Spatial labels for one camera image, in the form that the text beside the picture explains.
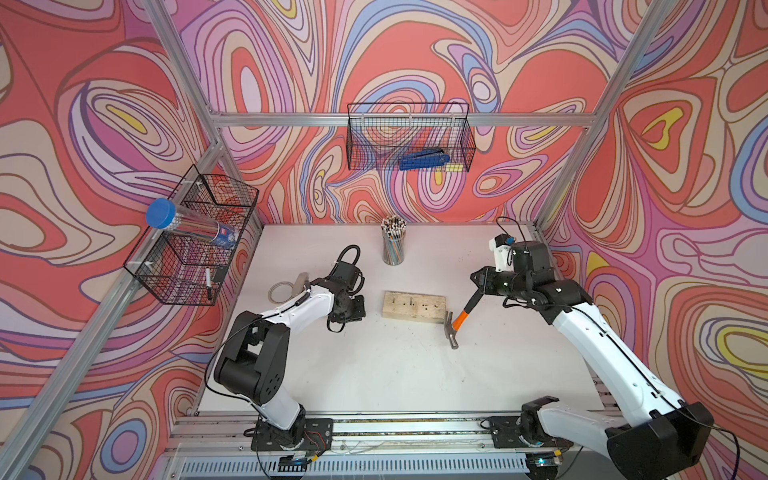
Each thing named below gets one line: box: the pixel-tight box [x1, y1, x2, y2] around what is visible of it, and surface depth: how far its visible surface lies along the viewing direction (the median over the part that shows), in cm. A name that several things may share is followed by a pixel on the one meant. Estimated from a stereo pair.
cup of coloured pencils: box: [381, 215, 407, 266], surface depth 98 cm
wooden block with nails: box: [382, 290, 447, 324], surface depth 95 cm
